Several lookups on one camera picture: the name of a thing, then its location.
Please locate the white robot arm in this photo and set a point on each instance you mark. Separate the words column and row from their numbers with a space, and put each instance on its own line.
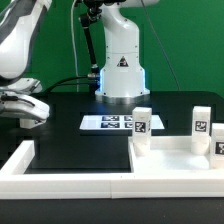
column 122, row 79

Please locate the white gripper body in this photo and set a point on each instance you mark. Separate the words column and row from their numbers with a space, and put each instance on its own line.
column 16, row 101

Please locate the white marker plate with tags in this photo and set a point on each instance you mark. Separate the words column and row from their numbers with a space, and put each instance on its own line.
column 106, row 122

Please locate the white square tabletop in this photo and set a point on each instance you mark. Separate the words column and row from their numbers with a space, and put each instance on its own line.
column 166, row 153

